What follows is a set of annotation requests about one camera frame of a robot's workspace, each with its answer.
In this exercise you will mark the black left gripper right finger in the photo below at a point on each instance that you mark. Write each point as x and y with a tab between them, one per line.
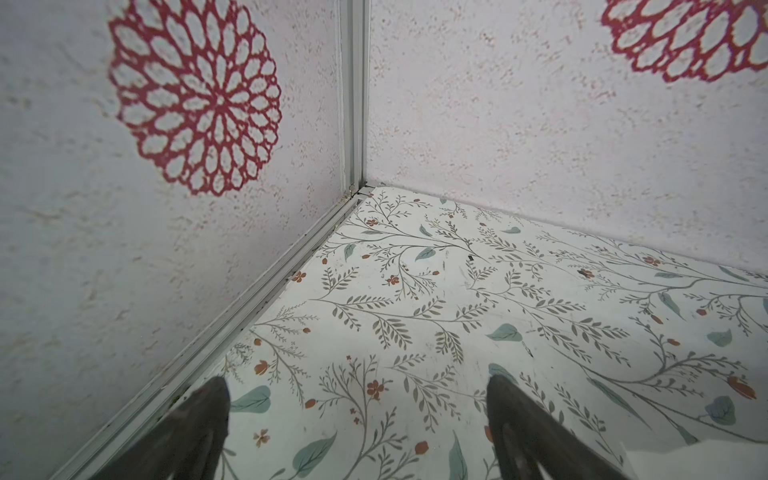
530	444

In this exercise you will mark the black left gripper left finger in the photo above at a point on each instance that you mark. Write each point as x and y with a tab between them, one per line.
186	444

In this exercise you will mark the white plastic bag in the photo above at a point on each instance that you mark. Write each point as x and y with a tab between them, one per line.
710	459

